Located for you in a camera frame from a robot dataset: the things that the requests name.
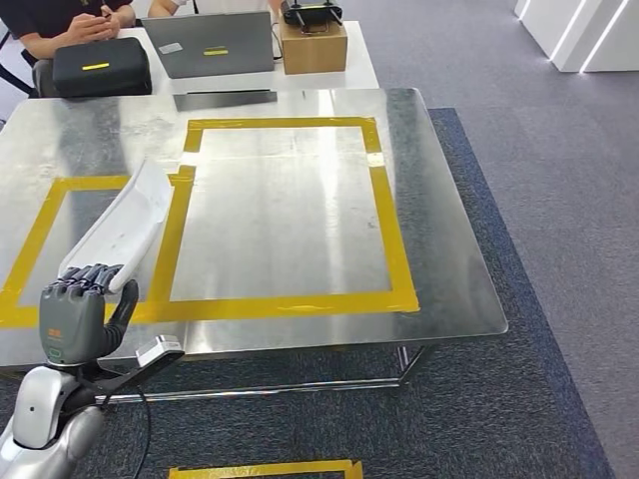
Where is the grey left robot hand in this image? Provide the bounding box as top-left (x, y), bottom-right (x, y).
top-left (39, 263), bottom-right (140, 368)

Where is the white plastic car part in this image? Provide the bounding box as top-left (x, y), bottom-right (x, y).
top-left (58, 158), bottom-right (174, 295)

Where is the steel workbench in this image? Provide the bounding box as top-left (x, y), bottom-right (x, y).
top-left (0, 87), bottom-right (509, 404)

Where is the black carry case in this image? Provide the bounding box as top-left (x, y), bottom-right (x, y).
top-left (52, 36), bottom-right (153, 99)

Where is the person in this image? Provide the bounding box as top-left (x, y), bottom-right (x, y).
top-left (0, 0), bottom-right (137, 99)

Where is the grey laptop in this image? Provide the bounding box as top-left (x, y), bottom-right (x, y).
top-left (141, 11), bottom-right (276, 81)

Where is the dark grey flat panel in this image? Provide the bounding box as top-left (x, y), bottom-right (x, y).
top-left (172, 89), bottom-right (279, 113)

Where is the black antenna router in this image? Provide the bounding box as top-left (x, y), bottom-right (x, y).
top-left (280, 0), bottom-right (344, 31)

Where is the brown cardboard box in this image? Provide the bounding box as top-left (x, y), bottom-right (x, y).
top-left (278, 16), bottom-right (349, 76)

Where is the white desk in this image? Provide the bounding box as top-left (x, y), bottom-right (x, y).
top-left (0, 19), bottom-right (381, 101)

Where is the white lit display counter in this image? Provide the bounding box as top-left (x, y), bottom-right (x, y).
top-left (512, 0), bottom-right (639, 74)

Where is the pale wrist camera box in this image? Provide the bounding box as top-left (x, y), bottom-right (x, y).
top-left (136, 334), bottom-right (184, 369)

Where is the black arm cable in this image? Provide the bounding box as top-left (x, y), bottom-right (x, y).
top-left (131, 386), bottom-right (152, 479)

